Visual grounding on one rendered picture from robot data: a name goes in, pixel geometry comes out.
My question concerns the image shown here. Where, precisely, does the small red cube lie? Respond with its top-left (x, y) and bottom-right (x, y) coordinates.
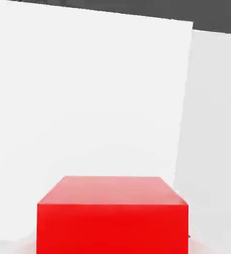
top-left (36, 175), bottom-right (189, 254)

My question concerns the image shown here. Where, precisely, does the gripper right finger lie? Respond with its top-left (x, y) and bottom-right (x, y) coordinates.
top-left (187, 234), bottom-right (214, 254)

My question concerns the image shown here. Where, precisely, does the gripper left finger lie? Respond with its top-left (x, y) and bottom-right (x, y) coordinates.
top-left (13, 231), bottom-right (38, 254)

